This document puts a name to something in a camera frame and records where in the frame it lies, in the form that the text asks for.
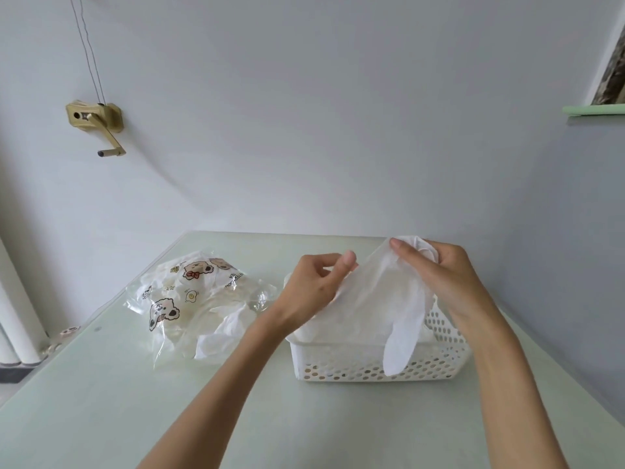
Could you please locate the person's left hand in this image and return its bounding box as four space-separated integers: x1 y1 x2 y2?
266 250 359 335

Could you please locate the person's right hand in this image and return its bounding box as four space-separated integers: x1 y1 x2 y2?
389 238 500 331

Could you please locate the white cotton glove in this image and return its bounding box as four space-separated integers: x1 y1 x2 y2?
292 234 443 378

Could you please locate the white perforated plastic basket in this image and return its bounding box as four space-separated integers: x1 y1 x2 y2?
283 272 475 384

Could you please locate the clear bear-print plastic bag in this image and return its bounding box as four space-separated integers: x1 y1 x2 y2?
124 251 282 369

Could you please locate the person's right forearm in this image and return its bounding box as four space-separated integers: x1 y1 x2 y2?
462 306 570 469

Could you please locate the person's left forearm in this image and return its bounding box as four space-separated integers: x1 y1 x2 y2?
136 309 295 469

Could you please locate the pale green shelf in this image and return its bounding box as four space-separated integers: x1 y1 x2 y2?
561 104 625 117

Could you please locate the white column radiator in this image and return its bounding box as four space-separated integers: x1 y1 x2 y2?
0 236 49 368

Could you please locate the brass wall crank winch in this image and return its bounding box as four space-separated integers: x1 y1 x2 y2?
66 100 128 158

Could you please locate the thin steel winch cable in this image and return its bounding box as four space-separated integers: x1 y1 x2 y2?
70 0 107 106

